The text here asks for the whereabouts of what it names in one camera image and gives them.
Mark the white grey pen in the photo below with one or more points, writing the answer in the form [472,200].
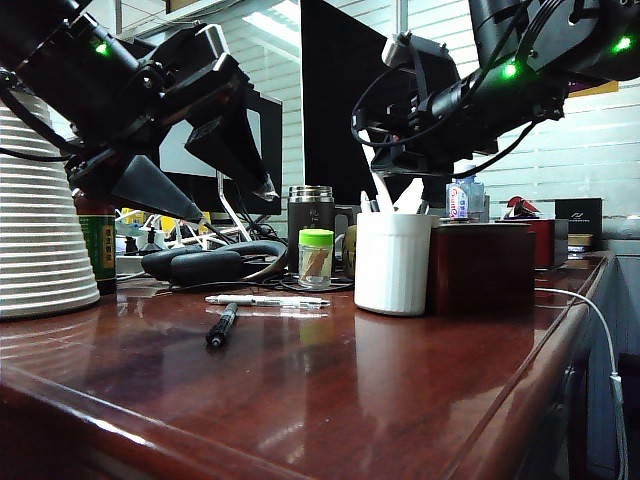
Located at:
[365,202]

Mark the brown bottle green label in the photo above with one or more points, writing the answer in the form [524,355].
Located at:
[102,250]

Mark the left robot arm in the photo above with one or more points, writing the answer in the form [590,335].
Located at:
[60,60]

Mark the purple wall poster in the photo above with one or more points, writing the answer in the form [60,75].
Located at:
[595,90]

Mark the black pen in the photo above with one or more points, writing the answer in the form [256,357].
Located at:
[222,325]

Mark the red lacquer box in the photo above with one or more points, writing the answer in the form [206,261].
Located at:
[545,245]

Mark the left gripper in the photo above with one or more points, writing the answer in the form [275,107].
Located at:
[210,90]

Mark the white ribbed cone vase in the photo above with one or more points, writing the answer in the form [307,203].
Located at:
[40,240]

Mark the white ribbed pen holder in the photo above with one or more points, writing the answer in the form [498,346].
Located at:
[392,265]

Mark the black logo box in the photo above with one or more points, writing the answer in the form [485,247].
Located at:
[577,215]

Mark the dark mug steel rim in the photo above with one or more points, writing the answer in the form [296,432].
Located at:
[310,210]

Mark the dark red box gold lid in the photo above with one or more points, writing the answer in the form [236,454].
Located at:
[480,270]

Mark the black headphones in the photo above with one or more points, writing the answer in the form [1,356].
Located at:
[200,265]

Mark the black silver desktop monitor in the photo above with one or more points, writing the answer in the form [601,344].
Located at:
[330,100]

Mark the clear white gel pen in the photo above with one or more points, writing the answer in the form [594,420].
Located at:
[270,300]

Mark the black AOC monitor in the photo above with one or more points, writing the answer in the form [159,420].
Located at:
[175,155]

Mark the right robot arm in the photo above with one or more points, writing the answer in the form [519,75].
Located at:
[550,30]

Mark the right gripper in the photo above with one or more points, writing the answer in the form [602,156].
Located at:
[425,155]

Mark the clear plastic water bottle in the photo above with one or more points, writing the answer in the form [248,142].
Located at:
[460,205]

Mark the green lid glass jar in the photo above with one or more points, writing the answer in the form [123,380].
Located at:
[316,260]

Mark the white power strip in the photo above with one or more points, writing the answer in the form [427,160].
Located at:
[165,235]

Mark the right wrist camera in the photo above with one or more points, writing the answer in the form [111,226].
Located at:
[430,65]

